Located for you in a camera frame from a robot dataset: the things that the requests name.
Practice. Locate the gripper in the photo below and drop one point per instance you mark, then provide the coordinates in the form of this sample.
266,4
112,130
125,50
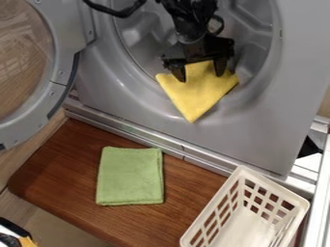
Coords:
202,48

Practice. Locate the yellow cloth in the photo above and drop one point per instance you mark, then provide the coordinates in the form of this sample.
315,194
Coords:
198,90

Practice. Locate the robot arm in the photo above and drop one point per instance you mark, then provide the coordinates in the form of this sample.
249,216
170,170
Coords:
189,14

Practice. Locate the washing machine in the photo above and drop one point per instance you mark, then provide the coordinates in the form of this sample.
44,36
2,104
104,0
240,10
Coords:
172,83

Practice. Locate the green cloth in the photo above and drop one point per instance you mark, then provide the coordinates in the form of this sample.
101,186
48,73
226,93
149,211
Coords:
130,175

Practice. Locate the white basket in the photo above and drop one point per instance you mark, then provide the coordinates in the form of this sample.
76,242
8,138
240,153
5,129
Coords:
246,212

